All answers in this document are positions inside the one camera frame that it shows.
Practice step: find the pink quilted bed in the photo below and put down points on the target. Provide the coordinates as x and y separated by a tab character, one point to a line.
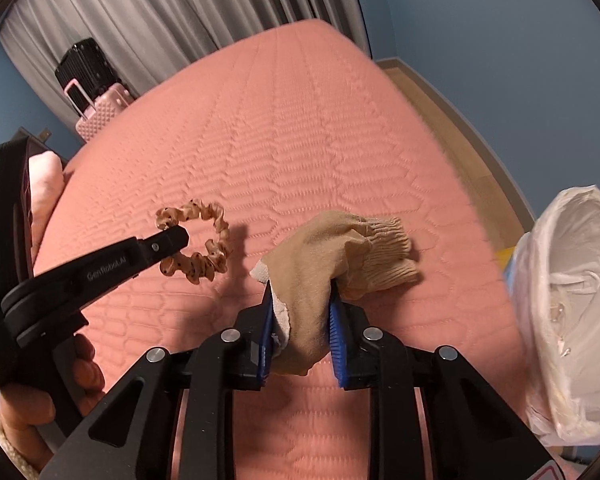
280	135

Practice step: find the white plastic bag bin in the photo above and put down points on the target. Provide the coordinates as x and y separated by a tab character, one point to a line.
580	260

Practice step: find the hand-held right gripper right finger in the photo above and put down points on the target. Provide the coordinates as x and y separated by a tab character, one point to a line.
337	340

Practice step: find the tan sock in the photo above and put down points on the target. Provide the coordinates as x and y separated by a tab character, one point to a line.
310	260

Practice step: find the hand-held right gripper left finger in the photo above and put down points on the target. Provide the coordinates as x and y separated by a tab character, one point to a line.
265	330

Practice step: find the grey curtain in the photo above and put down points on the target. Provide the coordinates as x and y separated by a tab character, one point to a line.
155	10

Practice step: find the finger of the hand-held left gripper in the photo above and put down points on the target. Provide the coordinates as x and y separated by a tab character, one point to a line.
162	247

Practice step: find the person's left hand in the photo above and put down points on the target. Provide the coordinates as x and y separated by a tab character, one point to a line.
25	410

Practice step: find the pink pillow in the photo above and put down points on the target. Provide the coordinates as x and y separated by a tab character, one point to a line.
45	185

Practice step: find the beige dotted scrunchie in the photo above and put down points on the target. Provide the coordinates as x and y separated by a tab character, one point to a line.
215	220

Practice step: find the pink suitcase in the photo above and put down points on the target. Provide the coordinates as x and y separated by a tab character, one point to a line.
100	116

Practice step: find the person's left forearm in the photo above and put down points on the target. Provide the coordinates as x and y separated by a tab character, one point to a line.
5	452

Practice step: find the black suitcase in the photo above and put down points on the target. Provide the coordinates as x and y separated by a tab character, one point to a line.
87	65

